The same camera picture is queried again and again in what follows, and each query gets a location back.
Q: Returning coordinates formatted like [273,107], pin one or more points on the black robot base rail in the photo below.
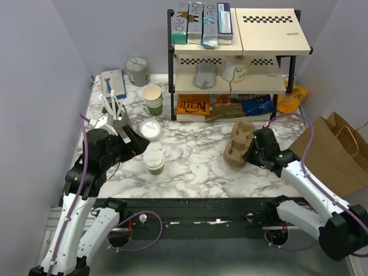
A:
[202,218]

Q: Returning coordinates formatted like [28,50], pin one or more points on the stack of green paper cups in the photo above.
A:
[153,99]

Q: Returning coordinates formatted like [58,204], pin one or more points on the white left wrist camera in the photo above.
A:
[113,127]

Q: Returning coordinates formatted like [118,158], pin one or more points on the grey scrubber sponge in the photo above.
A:
[205,77]

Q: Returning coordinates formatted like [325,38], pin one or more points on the brown pulp cup carrier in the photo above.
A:
[239,143]

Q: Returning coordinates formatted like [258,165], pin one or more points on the purple white toothpaste box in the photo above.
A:
[225,30]

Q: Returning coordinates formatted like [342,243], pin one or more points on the grey stirrer holder cup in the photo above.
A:
[115,109]

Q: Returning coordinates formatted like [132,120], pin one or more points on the black and cream shelf rack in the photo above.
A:
[272,37]

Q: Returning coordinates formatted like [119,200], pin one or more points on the blue silver toothpaste box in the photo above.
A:
[210,26]

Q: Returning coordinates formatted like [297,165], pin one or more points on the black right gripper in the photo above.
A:
[248,156]

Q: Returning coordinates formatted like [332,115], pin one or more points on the teal toothpaste box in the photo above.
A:
[179,24]

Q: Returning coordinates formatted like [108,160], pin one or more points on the grey wrapped paper roll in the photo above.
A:
[137,71]

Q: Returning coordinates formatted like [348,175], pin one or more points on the yellow snack bag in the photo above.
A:
[290,102]

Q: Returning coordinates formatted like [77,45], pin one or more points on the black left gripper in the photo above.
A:
[137,145]

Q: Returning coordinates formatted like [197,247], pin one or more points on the aluminium frame rail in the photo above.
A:
[50,229]

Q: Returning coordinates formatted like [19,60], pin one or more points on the green paper coffee cup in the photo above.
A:
[154,165]

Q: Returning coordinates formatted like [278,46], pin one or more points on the toilet paper roll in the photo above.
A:
[235,68]

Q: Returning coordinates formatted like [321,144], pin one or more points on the blue razor package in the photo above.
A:
[113,80]

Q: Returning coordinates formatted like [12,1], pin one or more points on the blue doritos bag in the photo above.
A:
[256,104]

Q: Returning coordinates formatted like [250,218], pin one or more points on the brown snack bag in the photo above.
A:
[224,106]

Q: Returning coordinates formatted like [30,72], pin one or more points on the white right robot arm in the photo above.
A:
[339,228]

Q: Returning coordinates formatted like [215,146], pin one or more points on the brown paper bag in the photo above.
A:
[338,156]

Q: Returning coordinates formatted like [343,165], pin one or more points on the orange kettle chips bag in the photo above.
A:
[193,104]

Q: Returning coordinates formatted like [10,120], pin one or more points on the stack of white lids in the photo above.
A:
[150,129]

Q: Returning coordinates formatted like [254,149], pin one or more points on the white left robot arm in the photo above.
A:
[73,248]

